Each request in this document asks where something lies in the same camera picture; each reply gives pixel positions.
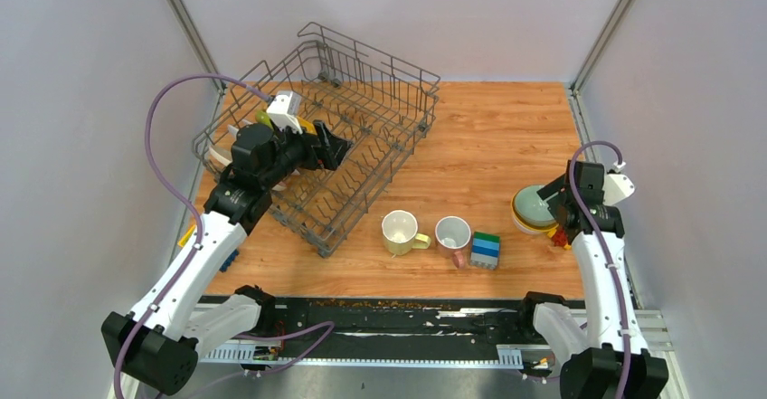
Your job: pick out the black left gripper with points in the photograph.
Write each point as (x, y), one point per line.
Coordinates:
(331, 155)

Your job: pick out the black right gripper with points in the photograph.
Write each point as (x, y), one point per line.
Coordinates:
(552, 188)

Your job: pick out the teal and yellow bowls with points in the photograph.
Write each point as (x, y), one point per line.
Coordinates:
(530, 209)

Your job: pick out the grey wire dish rack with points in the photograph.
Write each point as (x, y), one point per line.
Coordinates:
(383, 103)

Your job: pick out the green scalloped plate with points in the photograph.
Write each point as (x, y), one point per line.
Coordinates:
(263, 118)

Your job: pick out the cream and pink plate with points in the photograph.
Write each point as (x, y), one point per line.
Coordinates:
(220, 155)

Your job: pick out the yellow polka dot plate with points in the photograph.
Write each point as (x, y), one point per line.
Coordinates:
(307, 126)

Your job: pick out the yellow bowl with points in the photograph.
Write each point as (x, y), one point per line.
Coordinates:
(518, 216)

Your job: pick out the white bowl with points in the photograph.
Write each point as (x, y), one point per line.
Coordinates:
(525, 228)

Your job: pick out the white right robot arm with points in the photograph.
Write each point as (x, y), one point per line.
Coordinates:
(607, 357)

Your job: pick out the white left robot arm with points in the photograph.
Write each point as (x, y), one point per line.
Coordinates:
(192, 264)

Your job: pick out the small red yellow green toy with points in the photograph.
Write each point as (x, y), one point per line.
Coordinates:
(558, 237)

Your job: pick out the green blue grey block stack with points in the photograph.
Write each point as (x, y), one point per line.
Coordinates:
(485, 250)

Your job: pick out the yellow mug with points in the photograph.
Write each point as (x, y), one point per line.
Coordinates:
(401, 234)

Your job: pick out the pink mug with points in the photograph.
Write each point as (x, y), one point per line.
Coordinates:
(453, 239)

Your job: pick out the yellow red blue toy block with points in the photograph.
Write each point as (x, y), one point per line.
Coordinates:
(187, 236)

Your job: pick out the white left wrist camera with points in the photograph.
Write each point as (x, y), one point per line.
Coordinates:
(283, 111)

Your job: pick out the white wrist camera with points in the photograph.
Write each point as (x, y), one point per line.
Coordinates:
(283, 111)
(616, 185)

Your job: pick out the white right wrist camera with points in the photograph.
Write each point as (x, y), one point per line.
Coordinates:
(616, 185)

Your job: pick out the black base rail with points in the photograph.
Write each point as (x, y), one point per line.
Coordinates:
(357, 332)

